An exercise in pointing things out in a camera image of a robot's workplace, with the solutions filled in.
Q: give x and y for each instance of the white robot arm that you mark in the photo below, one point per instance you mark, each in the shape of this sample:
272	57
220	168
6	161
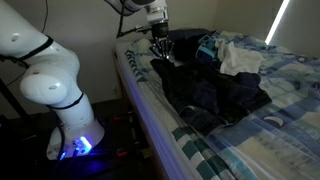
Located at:
51	72

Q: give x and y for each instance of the blue checkered bed sheet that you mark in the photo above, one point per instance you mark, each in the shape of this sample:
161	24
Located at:
279	141

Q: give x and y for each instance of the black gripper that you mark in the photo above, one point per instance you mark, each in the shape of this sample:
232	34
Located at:
160	39

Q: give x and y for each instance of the white cloth garment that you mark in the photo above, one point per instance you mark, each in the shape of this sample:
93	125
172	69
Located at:
235	60

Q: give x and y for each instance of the teal and navy garment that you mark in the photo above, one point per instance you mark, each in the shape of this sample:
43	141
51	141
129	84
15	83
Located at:
206	53

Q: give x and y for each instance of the dark blue denim pants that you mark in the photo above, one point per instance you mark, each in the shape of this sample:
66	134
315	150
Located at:
206	99

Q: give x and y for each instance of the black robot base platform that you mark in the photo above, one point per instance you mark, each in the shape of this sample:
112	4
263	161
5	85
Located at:
117	157

